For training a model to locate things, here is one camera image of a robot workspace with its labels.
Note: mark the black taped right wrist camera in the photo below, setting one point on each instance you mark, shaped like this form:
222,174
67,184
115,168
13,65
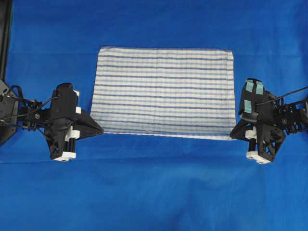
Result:
253,92

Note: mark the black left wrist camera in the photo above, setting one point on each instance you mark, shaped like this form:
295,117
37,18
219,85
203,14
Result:
65,102

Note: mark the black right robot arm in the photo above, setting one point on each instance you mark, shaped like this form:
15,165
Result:
265,122

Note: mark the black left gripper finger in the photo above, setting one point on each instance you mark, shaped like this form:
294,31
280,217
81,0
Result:
85,132
86,123

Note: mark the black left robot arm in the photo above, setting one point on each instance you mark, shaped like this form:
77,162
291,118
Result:
18,112

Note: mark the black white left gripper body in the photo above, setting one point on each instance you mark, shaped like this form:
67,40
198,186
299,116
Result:
56,131

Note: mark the white blue striped towel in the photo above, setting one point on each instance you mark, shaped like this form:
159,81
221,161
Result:
187,93

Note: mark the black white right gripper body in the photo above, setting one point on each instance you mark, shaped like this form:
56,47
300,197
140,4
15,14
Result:
264,143

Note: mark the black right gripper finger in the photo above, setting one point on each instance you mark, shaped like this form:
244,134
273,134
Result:
238,135
249,128

